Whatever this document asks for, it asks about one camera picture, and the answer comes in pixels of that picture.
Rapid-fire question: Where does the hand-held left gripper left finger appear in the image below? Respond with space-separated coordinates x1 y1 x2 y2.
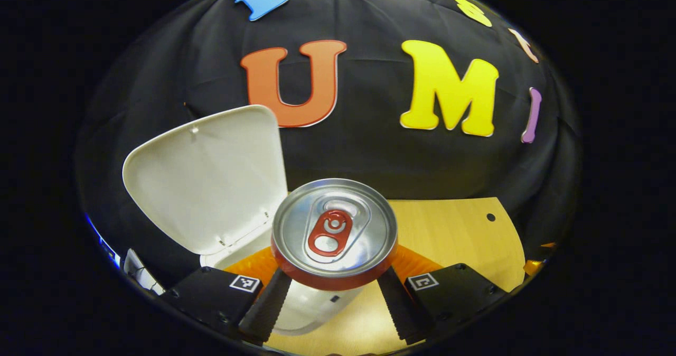
158 246 292 345

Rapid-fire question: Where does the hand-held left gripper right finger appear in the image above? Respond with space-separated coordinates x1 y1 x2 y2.
376 244 510 345

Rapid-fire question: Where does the red pop can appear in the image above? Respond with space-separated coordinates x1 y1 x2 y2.
270 179 398 292

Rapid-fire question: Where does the white desktop garbage bin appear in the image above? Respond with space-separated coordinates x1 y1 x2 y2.
123 105 370 336

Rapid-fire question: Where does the wooden desktop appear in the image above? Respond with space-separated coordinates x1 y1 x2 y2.
264 198 526 355

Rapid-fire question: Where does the white side table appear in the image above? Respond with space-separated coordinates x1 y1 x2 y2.
124 248 165 296

